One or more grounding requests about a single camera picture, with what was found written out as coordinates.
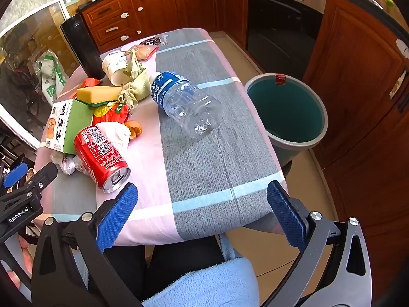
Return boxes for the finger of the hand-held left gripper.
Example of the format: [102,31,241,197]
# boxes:
[22,162,59,196]
[0,163,29,193]

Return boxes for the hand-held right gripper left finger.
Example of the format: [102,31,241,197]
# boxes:
[31,182,144,307]

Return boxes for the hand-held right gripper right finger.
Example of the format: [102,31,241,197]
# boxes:
[265,181,373,307]

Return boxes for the clear plastic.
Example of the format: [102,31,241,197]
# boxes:
[49,152,90,175]

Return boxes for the red drink can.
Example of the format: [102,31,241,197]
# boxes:
[73,126,131,194]

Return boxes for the green cardboard box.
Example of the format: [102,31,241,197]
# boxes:
[39,98,96,154]

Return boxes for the white tissue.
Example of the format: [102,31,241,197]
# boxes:
[94,122,131,154]

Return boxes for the brown food scrap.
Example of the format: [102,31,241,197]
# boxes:
[124,120,143,139]

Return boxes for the red wrapper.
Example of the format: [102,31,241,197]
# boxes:
[93,101,131,125]

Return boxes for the yellow sponge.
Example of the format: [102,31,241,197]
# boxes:
[76,86,123,107]

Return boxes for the grey waste bin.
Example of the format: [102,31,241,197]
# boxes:
[245,73,328,167]

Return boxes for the white paper cup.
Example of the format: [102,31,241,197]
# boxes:
[101,51,141,87]

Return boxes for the green corn husk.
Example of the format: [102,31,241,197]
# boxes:
[118,49,151,109]

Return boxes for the clear plastic bottle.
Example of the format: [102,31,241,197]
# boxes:
[149,71,223,139]

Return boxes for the person's left hand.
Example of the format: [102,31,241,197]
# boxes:
[6,235,35,291]

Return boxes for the chrome metal rack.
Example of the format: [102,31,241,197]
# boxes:
[0,131,26,167]

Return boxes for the person's black pants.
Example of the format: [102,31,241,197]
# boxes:
[105,233,226,304]

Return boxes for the checked tablecloth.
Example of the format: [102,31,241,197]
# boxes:
[33,28,286,247]

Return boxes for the white green plastic bag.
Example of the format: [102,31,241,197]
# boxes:
[35,51,69,106]

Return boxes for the light blue fleece garment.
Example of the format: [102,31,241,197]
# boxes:
[142,230,259,307]

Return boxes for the black cylindrical container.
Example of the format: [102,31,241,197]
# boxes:
[60,13,107,80]

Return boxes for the tall wooden cabinet panel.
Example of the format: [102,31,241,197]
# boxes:
[302,0,409,231]

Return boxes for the wrapped pastry packet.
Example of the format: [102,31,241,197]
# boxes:
[132,44,159,61]

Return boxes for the wooden drawer unit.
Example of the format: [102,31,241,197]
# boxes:
[78,0,143,48]

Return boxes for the black built-in oven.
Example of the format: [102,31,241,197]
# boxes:
[246,0,328,74]

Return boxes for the wooden cabinet with doors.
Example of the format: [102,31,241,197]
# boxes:
[128,0,250,52]

